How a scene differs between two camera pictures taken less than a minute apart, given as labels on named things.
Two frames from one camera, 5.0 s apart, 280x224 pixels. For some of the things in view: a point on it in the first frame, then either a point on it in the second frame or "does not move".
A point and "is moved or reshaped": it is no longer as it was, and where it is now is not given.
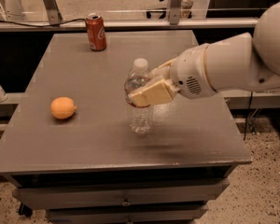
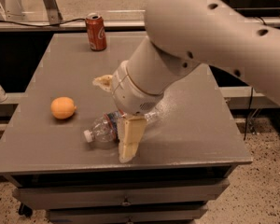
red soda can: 96,32 does not move
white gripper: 189,70 -> 130,93
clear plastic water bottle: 140,119 is moved or reshaped
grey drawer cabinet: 91,168 does not move
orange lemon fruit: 63,107 does not move
